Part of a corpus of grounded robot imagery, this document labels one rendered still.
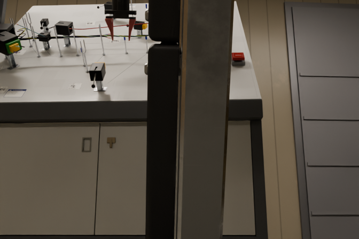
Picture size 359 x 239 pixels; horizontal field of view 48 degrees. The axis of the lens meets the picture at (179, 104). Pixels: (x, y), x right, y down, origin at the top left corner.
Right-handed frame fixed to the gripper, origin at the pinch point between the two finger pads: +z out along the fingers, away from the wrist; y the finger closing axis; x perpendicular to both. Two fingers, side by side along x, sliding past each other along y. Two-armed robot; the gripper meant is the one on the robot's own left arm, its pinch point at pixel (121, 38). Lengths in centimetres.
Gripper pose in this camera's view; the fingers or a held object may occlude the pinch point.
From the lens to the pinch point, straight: 138.3
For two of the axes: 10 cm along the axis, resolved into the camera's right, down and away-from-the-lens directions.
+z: -0.3, 9.7, 2.5
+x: 0.6, 2.5, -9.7
